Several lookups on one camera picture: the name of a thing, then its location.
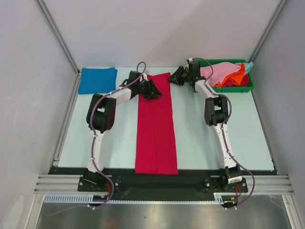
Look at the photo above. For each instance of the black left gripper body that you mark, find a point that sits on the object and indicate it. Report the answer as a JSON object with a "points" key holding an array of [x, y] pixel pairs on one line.
{"points": [[144, 89]]}

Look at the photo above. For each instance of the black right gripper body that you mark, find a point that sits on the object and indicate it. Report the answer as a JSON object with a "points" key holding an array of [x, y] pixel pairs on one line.
{"points": [[182, 76]]}

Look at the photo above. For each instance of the magenta t shirt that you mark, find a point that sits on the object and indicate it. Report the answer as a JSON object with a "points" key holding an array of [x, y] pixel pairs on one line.
{"points": [[155, 143]]}

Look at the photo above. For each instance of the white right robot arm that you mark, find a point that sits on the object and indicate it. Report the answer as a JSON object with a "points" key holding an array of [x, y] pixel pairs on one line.
{"points": [[217, 112]]}

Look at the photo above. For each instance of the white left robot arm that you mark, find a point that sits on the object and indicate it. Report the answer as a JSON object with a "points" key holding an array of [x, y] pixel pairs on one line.
{"points": [[100, 118]]}

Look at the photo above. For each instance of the orange t shirt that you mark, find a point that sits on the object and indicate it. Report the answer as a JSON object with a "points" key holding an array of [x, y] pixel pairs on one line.
{"points": [[234, 76]]}

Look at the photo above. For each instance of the folded blue t shirt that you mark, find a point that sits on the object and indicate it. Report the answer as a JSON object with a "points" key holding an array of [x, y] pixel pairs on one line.
{"points": [[97, 80]]}

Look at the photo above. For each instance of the dark red t shirt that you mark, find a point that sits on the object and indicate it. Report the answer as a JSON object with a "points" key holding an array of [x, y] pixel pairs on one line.
{"points": [[237, 81]]}

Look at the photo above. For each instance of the green plastic bin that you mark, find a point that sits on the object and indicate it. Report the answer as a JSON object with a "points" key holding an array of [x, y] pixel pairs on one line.
{"points": [[210, 62]]}

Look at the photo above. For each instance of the light blue t shirt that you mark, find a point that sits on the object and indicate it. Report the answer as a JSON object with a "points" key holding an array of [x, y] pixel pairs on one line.
{"points": [[247, 65]]}

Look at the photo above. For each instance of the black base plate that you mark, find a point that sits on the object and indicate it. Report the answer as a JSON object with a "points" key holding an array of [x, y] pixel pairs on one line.
{"points": [[188, 185]]}

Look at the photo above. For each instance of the right aluminium frame post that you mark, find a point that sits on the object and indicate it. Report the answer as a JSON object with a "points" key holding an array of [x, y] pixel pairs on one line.
{"points": [[268, 29]]}

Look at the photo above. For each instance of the aluminium frame post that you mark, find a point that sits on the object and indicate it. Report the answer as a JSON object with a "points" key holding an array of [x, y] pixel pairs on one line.
{"points": [[268, 29], [57, 34]]}

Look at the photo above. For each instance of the left aluminium frame post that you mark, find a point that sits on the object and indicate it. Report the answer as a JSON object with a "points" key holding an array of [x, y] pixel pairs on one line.
{"points": [[57, 34]]}

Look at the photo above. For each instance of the aluminium front rail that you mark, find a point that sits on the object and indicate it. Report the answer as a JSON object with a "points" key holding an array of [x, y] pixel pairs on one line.
{"points": [[264, 185]]}

